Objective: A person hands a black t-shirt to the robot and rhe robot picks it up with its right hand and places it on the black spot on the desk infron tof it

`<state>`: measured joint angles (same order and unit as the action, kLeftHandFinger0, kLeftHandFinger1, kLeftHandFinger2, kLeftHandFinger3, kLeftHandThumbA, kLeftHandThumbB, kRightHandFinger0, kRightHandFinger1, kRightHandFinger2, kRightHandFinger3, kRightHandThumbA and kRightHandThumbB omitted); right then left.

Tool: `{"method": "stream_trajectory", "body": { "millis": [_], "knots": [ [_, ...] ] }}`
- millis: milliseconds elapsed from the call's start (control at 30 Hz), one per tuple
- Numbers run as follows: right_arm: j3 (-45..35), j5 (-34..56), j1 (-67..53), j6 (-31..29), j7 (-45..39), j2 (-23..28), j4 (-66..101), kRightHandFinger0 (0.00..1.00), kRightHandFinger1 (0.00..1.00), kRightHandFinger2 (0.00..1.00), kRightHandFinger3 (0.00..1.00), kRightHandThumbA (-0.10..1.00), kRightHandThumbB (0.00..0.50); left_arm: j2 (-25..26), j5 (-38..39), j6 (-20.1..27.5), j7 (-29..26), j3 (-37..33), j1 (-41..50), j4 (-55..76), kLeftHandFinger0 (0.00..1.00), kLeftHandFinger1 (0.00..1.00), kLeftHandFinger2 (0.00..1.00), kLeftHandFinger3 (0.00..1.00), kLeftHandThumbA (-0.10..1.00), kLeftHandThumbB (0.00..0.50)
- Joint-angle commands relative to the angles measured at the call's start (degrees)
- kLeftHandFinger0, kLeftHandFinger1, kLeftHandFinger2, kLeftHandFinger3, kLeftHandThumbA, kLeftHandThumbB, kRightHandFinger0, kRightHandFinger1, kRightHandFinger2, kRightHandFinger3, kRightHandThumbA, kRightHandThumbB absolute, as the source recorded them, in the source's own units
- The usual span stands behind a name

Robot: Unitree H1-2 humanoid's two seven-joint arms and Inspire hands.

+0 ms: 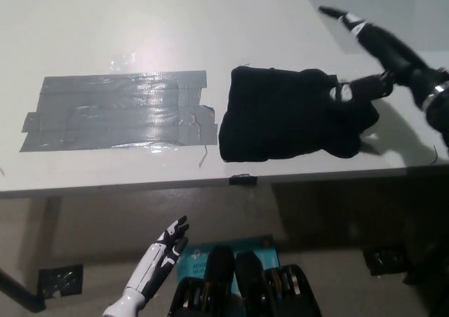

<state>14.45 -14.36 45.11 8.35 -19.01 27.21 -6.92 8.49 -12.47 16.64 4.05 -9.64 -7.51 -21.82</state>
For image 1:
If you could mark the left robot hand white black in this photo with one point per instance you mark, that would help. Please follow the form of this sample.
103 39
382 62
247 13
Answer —
154 261

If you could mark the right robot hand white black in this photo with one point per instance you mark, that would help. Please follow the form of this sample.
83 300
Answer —
393 54

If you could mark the black t-shirt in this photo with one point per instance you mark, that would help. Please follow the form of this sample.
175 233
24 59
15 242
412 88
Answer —
280 117

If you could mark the black robot legs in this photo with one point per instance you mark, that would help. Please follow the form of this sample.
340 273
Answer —
247 289

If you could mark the black floor tape square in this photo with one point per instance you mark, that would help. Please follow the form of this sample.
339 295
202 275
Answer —
60 281
386 261

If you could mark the teal cardboard box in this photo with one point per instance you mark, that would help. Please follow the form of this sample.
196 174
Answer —
259 247

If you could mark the pale table leg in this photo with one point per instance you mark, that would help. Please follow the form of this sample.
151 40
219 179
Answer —
48 229

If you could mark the black table foot bar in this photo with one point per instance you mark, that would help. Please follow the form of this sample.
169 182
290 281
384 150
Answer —
24 294

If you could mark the clear tape piece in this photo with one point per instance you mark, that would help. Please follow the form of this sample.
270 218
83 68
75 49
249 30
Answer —
122 61

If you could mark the grey duct tape patch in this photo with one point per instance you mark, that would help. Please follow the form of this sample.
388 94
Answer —
115 112

